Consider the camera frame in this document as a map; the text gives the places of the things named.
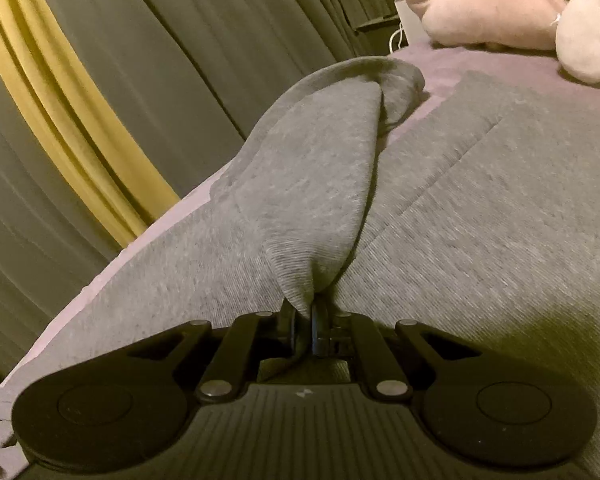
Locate yellow curtain strip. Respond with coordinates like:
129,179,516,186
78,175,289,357
0,0,178,247

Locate green curtain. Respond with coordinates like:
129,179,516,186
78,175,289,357
0,0,406,391

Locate white charger box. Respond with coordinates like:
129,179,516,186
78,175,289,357
394,0,429,50

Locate pink bed blanket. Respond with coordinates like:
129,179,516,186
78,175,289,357
18,42,600,366

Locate grey sweatpants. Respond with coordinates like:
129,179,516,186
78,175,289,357
0,58,600,479

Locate white cable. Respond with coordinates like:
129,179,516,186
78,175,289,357
386,24,406,54

